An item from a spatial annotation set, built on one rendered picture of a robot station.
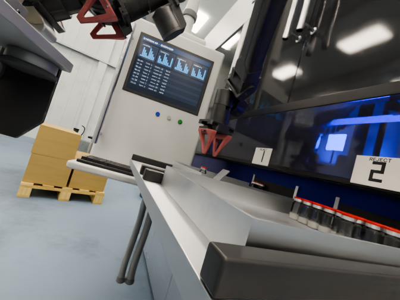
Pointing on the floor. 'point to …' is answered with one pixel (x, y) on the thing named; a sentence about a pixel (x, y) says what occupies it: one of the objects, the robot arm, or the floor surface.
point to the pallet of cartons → (59, 166)
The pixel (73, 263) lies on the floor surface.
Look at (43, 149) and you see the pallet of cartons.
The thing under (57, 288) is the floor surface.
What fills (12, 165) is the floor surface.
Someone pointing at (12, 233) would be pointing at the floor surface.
